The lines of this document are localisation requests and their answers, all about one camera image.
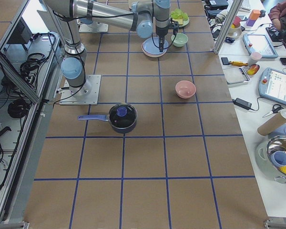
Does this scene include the white pink cup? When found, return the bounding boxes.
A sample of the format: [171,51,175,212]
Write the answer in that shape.
[247,52,262,66]

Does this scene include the toy mango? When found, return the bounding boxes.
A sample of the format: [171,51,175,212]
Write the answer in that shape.
[246,64,260,76]

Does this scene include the kitchen scale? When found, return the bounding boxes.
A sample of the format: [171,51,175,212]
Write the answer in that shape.
[223,67,251,86]

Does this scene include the cardboard tube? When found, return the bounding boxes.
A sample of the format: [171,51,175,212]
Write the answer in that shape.
[257,109,286,136]

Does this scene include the steel mixing bowl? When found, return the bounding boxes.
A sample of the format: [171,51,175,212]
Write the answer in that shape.
[267,135,286,184]

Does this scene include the blue plate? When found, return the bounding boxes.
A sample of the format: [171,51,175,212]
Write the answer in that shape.
[143,36,169,55]

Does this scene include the pink plate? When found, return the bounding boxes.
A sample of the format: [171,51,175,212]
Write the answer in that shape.
[142,45,167,57]

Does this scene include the purple orange block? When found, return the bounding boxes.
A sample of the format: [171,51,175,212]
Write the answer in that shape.
[245,10,260,27]

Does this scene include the green plate with sandwich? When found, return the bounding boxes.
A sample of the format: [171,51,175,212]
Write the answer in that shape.
[170,9,190,28]

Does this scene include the grey blue plate lid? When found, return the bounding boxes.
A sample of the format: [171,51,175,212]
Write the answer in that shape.
[268,124,286,138]

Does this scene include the cream white plate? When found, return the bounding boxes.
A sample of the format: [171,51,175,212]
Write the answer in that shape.
[143,52,166,58]

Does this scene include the white bowl with toys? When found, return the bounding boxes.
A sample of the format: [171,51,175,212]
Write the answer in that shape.
[227,16,242,38]

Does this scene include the green bowl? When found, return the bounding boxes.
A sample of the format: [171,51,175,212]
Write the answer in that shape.
[171,33,188,47]

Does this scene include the black cable coil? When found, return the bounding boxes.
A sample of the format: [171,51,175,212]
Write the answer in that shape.
[7,98,29,119]

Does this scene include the pink bowl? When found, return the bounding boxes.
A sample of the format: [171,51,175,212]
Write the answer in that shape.
[175,80,196,99]

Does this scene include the scissors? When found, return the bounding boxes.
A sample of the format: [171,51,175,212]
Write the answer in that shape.
[263,104,283,118]

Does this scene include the grey green pot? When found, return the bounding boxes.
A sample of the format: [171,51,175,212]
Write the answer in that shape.
[255,141,276,180]

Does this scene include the blue saucepan with glass lid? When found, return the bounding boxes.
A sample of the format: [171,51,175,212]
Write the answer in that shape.
[78,103,137,134]

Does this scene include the far teach pendant tablet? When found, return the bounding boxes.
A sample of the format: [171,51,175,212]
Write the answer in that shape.
[242,34,278,59]

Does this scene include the yellow screwdriver tool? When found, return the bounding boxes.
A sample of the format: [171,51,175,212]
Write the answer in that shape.
[229,61,248,67]

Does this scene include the blue cup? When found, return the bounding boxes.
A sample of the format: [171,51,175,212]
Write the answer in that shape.
[270,151,286,167]

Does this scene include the black control box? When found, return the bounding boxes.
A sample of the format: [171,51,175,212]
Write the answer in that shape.
[4,17,32,51]

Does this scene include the teach pendant tablet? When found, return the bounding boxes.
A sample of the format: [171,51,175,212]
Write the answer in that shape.
[242,34,278,59]
[258,68,286,105]

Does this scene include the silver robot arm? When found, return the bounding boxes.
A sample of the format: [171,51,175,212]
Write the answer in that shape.
[79,19,153,52]
[44,0,179,96]

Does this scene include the aluminium frame post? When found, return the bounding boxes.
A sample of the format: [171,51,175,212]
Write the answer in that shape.
[213,0,243,54]

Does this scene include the black phone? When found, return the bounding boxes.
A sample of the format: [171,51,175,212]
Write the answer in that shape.
[221,57,230,65]

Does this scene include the near teach pendant tablet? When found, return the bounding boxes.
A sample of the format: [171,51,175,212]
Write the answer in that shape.
[258,68,286,105]

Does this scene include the seated person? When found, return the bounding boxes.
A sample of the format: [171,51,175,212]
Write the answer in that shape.
[268,0,286,46]

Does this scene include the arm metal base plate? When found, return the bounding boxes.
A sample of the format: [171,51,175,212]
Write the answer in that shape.
[79,21,109,33]
[59,74,101,105]

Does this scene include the black power adapter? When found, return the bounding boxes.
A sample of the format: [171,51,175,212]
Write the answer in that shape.
[232,98,252,110]

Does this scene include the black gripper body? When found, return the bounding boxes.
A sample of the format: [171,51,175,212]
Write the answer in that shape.
[156,19,179,43]

